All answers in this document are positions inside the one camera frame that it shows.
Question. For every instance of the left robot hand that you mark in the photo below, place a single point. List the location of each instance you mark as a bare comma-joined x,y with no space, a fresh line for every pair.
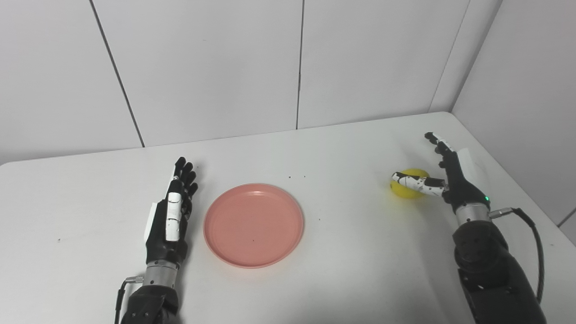
168,220

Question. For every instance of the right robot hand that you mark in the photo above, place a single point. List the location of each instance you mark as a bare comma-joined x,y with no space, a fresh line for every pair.
450,180

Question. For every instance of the yellow lemon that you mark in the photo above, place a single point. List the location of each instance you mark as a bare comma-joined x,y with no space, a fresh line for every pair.
405,186

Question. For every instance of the pink round plate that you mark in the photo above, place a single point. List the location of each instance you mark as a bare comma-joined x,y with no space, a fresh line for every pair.
253,225

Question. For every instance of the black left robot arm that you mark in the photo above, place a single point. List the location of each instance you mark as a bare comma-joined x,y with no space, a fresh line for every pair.
150,299

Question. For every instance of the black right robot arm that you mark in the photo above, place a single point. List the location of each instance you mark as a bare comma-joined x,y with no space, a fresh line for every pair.
492,270

